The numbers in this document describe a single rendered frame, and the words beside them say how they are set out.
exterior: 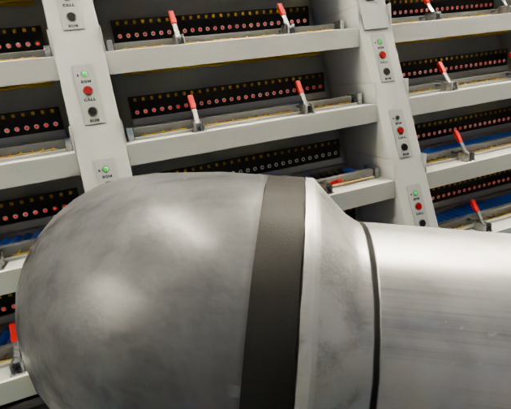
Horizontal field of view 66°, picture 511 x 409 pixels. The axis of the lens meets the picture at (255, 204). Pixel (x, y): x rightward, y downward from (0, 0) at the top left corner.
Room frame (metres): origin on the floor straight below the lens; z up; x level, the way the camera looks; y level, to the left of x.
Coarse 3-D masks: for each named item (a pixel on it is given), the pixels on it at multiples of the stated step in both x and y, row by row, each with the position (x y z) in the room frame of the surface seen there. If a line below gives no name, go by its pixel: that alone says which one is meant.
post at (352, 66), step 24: (312, 0) 1.15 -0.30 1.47; (336, 0) 1.04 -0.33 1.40; (360, 24) 0.98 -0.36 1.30; (360, 48) 0.99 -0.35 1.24; (336, 72) 1.11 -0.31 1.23; (360, 72) 1.01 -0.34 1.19; (384, 96) 0.98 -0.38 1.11; (384, 120) 0.98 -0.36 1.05; (408, 120) 1.00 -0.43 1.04; (360, 144) 1.08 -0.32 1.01; (384, 144) 0.98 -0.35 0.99; (408, 168) 0.99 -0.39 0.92; (360, 216) 1.16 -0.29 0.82; (384, 216) 1.05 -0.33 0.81; (408, 216) 0.98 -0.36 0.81; (432, 216) 1.00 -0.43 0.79
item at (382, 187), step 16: (336, 160) 1.12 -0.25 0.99; (352, 160) 1.13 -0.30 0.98; (368, 160) 1.05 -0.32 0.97; (384, 160) 0.99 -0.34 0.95; (384, 176) 1.00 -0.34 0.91; (336, 192) 0.93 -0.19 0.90; (352, 192) 0.94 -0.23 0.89; (368, 192) 0.96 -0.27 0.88; (384, 192) 0.97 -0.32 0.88; (352, 208) 0.95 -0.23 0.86
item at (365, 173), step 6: (342, 174) 0.99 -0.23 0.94; (348, 174) 0.99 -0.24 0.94; (354, 174) 1.00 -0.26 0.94; (360, 174) 1.00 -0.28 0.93; (366, 174) 1.01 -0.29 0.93; (372, 174) 1.02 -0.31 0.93; (318, 180) 0.97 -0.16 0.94; (330, 180) 0.98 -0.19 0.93; (342, 180) 0.99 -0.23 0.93; (348, 180) 0.99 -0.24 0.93
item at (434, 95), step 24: (408, 72) 1.21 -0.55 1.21; (432, 72) 1.24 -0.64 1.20; (456, 72) 1.26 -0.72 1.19; (480, 72) 1.30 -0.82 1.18; (504, 72) 1.18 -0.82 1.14; (408, 96) 1.00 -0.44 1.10; (432, 96) 1.02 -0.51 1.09; (456, 96) 1.05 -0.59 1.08; (480, 96) 1.08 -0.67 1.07; (504, 96) 1.11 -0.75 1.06
